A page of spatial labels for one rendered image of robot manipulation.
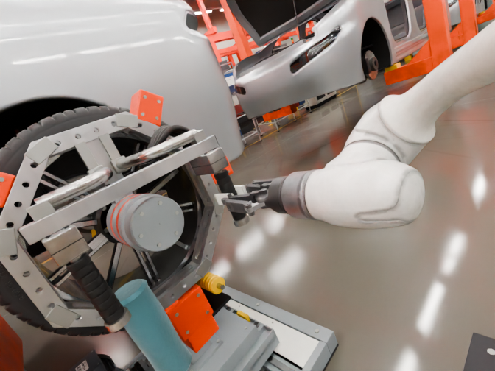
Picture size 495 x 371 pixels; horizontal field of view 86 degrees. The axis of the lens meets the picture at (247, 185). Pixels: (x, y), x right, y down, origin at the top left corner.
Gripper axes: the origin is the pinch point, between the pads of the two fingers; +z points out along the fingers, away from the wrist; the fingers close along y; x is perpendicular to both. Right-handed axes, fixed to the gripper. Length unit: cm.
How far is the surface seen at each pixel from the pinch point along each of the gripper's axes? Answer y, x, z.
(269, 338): 4, -68, 23
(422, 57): 345, -12, 43
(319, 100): 715, -65, 415
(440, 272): 76, -83, -18
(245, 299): 20, -75, 57
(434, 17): 344, 23, 26
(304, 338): 15, -75, 15
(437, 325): 47, -83, -22
